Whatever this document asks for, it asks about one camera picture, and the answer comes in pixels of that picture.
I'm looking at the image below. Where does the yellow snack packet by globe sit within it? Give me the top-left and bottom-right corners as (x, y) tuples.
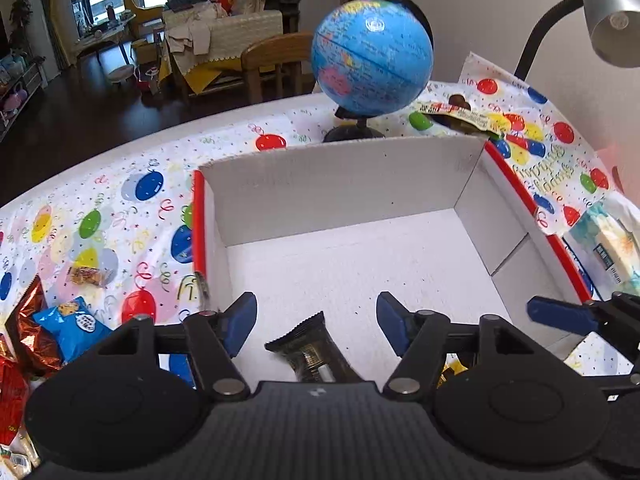
(416, 94), (506, 140)

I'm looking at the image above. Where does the wooden dining chair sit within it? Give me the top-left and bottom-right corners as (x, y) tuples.
(241, 32), (314, 105)

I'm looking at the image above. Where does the tissue pack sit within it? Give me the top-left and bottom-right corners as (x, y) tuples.
(565, 191), (639, 299)

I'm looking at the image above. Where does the small round stool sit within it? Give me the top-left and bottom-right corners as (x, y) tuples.
(107, 64), (134, 84)

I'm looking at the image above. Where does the blue cookie packet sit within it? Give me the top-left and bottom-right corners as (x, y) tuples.
(32, 297), (112, 363)

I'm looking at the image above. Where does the red yellow chip bag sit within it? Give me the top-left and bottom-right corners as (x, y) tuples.
(0, 336), (29, 446)

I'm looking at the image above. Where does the brown foil snack bag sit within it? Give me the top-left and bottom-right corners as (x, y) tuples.
(6, 275), (62, 378)

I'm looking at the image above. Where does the black snack packet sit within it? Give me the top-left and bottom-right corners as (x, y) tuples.
(265, 311), (362, 384)

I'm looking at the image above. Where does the sofa with cream cover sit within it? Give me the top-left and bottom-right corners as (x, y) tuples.
(158, 0), (302, 94)

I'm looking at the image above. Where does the yellow candy wrapper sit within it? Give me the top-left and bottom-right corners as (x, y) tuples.
(437, 354), (468, 387)

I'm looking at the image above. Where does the blue desk globe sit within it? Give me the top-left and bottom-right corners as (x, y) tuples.
(310, 0), (435, 143)

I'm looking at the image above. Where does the tv cabinet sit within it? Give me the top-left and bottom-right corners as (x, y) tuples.
(1, 54), (47, 139)

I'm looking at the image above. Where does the grey desk lamp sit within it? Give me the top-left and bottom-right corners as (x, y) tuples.
(514, 0), (639, 80)

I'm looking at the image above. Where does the red cardboard box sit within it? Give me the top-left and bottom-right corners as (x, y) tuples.
(192, 136), (584, 386)

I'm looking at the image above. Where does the small orange snack packet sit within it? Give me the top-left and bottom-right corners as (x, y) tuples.
(66, 266), (112, 287)

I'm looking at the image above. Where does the coffee table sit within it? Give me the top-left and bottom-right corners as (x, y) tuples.
(73, 11), (137, 65)

